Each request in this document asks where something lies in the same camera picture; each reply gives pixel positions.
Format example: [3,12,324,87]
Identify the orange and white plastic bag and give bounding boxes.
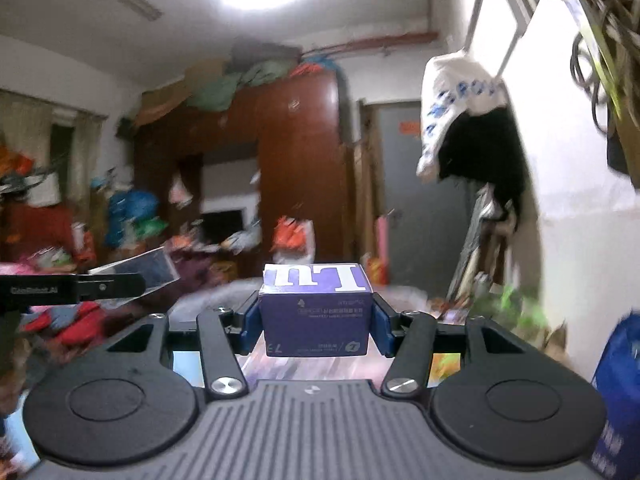
[271,216,317,265]

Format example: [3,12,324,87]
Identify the blue fabric bag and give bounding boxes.
[589,312,640,480]

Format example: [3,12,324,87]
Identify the brown wooden wardrobe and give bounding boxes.
[132,67,357,281]

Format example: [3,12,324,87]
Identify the beige curtain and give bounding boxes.
[0,89,108,206]

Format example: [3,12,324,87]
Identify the black hanging cables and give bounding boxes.
[570,0,640,136]

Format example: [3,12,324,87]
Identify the black hanging garment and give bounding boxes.
[437,105,531,233]

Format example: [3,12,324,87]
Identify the black television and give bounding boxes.
[201,209,245,247]

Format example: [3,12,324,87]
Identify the red ceiling pipe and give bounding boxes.
[302,30,440,56]

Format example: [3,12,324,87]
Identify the grey door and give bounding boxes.
[361,101,471,286]

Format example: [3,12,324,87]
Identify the purple cardboard box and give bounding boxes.
[258,262,374,359]

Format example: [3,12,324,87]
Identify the white printed cloth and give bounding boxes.
[416,52,508,184]

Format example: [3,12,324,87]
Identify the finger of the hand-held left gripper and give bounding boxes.
[75,272,147,304]

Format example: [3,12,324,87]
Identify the pink roll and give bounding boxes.
[377,214,392,262]

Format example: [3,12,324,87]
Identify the red cloth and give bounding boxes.
[21,305,108,348]

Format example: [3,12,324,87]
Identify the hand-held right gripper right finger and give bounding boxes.
[369,293,532,397]

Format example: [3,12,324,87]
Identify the blue plastic bag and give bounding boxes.
[106,189,161,248]

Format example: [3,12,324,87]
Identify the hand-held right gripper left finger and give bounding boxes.
[107,294,262,401]

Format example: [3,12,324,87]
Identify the green cloth bundle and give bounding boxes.
[186,59,301,111]

